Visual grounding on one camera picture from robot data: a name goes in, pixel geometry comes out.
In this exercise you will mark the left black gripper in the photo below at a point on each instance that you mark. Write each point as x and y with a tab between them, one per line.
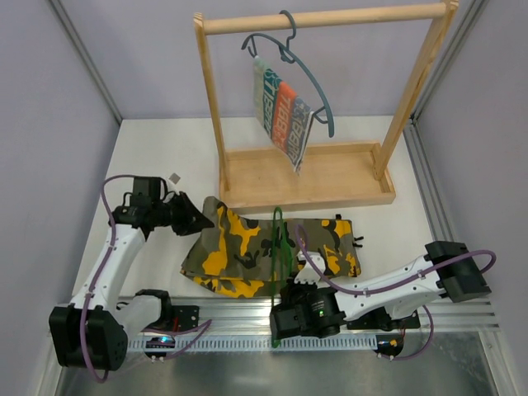
180	214

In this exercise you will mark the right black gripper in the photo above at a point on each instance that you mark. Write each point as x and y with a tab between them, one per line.
282	318

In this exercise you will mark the green wire hanger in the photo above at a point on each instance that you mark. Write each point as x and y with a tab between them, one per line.
281	258

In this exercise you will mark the camouflage yellow green trousers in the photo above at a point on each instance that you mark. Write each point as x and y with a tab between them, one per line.
234	257

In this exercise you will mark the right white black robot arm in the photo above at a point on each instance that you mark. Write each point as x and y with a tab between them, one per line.
447	270

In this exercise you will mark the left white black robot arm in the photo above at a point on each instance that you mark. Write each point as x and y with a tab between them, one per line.
92	331

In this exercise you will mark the patterned folded garment on hanger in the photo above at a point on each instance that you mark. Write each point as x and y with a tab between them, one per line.
286	118

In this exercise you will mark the blue plastic hanger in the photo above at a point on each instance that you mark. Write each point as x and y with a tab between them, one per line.
323	114

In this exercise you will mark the wooden clothes rack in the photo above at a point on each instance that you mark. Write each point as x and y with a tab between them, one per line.
351	173

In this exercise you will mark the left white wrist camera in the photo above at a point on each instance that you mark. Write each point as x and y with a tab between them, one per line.
171	183

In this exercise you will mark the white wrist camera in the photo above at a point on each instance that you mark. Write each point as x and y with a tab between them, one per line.
312	265
171	183

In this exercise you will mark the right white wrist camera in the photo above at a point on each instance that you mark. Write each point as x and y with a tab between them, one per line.
312	265

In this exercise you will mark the slotted grey cable duct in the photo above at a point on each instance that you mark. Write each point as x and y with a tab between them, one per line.
250	343

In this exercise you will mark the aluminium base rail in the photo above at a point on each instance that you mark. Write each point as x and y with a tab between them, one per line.
251	316

